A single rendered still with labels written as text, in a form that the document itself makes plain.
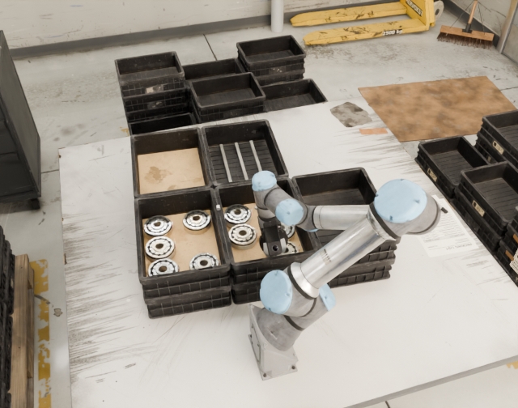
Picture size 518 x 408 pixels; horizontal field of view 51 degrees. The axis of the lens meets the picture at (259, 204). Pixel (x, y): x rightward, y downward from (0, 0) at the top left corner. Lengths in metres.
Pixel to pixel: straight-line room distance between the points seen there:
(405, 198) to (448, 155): 2.07
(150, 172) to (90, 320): 0.67
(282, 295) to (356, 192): 0.83
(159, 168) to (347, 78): 2.57
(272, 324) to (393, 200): 0.55
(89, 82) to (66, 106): 0.37
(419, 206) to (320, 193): 0.85
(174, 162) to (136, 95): 1.19
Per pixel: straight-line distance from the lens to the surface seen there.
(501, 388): 2.80
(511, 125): 3.64
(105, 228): 2.29
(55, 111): 4.39
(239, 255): 1.93
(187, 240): 2.00
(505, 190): 3.13
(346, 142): 2.67
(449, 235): 2.30
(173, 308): 1.92
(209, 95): 3.39
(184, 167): 2.31
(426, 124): 4.15
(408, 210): 1.37
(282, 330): 1.67
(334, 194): 2.18
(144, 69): 3.71
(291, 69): 3.64
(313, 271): 1.48
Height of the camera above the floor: 2.29
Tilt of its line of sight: 44 degrees down
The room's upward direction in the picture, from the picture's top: straight up
